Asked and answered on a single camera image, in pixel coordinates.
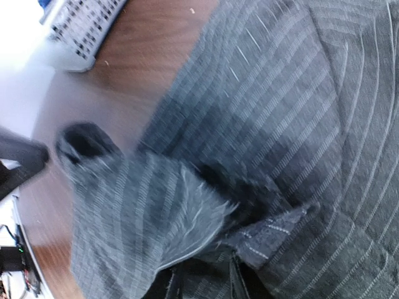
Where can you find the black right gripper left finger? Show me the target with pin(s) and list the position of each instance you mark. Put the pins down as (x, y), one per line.
(179, 281)

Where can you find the black pinstriped long sleeve shirt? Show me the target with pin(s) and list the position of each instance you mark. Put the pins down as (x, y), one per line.
(278, 141)

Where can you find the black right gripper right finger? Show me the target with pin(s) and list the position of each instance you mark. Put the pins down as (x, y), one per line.
(242, 279)

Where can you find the white plastic laundry basket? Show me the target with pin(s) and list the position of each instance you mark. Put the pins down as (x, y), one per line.
(75, 31)

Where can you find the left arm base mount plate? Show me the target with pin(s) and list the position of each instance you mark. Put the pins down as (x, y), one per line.
(18, 258)

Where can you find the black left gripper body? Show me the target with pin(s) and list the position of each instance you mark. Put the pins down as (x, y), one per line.
(30, 155)

